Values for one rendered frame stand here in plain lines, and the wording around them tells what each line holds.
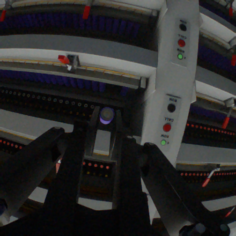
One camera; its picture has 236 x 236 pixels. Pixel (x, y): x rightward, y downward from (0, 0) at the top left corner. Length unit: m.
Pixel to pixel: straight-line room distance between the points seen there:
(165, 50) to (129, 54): 0.08
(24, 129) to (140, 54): 0.31
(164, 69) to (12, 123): 0.37
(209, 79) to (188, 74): 0.07
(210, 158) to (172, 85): 0.23
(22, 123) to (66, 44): 0.20
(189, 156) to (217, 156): 0.11
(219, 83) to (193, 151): 0.19
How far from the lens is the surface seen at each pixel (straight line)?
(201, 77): 0.38
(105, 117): 0.19
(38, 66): 0.40
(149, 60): 0.33
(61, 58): 0.27
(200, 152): 0.42
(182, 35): 0.37
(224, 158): 0.49
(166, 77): 0.33
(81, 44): 0.33
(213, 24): 0.48
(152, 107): 0.32
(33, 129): 0.36
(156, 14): 0.42
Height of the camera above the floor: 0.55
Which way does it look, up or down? 8 degrees up
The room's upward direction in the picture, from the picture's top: 169 degrees counter-clockwise
